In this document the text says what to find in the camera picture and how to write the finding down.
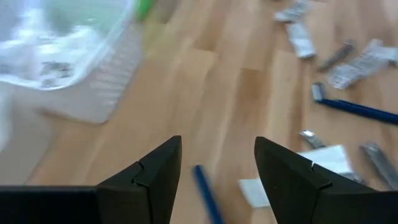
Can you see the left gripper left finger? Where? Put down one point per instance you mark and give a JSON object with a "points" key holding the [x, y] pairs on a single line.
{"points": [[149, 186]]}

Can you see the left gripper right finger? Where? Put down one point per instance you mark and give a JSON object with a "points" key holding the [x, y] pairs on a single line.
{"points": [[295, 186]]}

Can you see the small silver sachet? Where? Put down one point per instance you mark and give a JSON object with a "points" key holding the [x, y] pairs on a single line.
{"points": [[354, 70], [293, 12], [255, 191], [300, 40]]}

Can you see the silver nail clipper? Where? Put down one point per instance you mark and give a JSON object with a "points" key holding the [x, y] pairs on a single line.
{"points": [[379, 165], [337, 56], [312, 140]]}

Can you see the blue pen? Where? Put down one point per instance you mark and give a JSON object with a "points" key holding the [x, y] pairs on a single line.
{"points": [[206, 193]]}

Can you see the blue disposable razor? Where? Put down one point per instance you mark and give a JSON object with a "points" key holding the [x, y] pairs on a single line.
{"points": [[357, 109]]}

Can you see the white perforated plastic basket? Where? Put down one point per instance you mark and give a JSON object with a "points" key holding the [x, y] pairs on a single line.
{"points": [[102, 93]]}

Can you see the green plastic basket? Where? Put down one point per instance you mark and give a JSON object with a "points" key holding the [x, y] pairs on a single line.
{"points": [[143, 9]]}

